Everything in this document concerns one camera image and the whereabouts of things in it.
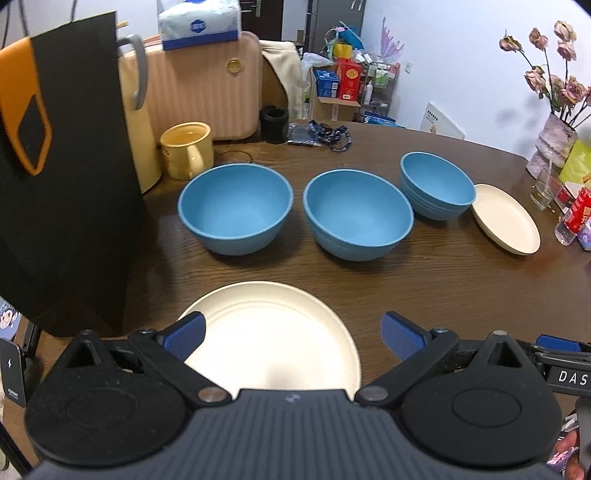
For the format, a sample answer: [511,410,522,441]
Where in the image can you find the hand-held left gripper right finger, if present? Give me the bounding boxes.
[355,311,532,409]

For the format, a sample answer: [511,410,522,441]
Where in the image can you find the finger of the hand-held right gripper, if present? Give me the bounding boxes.
[517,340,591,367]
[534,335,583,352]

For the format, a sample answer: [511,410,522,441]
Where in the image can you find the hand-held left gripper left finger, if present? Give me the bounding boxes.
[62,311,233,409]

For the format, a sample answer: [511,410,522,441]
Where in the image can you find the cream plate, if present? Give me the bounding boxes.
[178,281,362,402]
[471,183,541,256]

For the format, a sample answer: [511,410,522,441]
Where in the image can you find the blue bowl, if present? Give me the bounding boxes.
[177,162,294,257]
[302,169,415,262]
[399,152,476,221]

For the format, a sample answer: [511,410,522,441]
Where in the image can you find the person's right hand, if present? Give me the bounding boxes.
[547,399,591,480]

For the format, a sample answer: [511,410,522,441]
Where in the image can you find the red label water bottle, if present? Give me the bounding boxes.
[554,187,591,245]

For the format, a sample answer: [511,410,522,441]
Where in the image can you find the small red box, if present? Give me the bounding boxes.
[556,182,580,210]

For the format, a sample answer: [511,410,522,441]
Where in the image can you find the drinking glass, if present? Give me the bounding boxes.
[530,164,565,210]

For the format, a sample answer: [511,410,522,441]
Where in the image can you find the black paper bag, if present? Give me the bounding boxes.
[0,11,148,337]

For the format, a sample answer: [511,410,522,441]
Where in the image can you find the black power bank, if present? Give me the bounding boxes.
[0,339,26,408]

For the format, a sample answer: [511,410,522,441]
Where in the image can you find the printed cartoon card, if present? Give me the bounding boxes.
[0,298,21,342]

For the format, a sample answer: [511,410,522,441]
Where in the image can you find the yellow mug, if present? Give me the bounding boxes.
[159,122,214,182]

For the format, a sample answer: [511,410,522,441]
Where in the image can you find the yellow green snack box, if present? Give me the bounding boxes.
[558,138,591,185]

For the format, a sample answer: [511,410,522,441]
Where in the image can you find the mottled ceramic vase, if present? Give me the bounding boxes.
[526,113,579,178]

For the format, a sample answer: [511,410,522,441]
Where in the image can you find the cream thermos jug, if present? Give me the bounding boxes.
[115,33,163,195]

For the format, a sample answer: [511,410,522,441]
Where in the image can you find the blue printed packet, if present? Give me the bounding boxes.
[362,111,398,127]

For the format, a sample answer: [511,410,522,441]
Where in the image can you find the white sign board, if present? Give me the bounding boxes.
[420,102,465,139]

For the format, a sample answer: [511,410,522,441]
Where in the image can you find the dark plastic pouch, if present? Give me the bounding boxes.
[286,121,319,147]

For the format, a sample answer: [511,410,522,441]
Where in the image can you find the black cylindrical cup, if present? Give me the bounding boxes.
[259,106,290,145]

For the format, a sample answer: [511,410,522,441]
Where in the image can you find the cardboard box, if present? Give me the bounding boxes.
[311,95,361,123]

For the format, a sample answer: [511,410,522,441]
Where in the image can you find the pink suitcase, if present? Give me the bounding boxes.
[139,31,263,141]

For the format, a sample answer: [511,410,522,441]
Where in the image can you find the metal storage rack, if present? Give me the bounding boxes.
[362,60,400,118]

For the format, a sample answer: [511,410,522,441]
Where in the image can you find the wooden chair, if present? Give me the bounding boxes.
[261,55,289,114]

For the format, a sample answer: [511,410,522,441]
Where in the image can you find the red carton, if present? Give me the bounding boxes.
[336,58,365,101]

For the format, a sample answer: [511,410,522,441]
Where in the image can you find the dried pink roses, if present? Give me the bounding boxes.
[499,21,591,130]

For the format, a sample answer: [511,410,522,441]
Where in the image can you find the blue carton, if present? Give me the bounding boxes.
[314,69,340,99]

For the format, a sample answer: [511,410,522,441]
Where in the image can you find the beige cloth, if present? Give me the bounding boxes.
[259,39,305,121]

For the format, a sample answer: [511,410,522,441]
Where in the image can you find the white plastic bag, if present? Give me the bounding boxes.
[300,52,333,93]

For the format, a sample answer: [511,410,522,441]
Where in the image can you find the blue shopping bag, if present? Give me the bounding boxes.
[323,21,365,58]

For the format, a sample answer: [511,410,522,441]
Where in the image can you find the white blue tissue pack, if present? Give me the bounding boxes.
[157,0,242,51]

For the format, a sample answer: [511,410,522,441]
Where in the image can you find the grey refrigerator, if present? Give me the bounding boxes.
[307,0,365,42]

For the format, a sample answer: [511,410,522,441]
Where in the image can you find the blue lanyard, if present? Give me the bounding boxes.
[309,120,354,153]

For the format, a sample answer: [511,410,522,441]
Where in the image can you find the purple wall decoration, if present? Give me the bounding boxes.
[379,17,404,63]

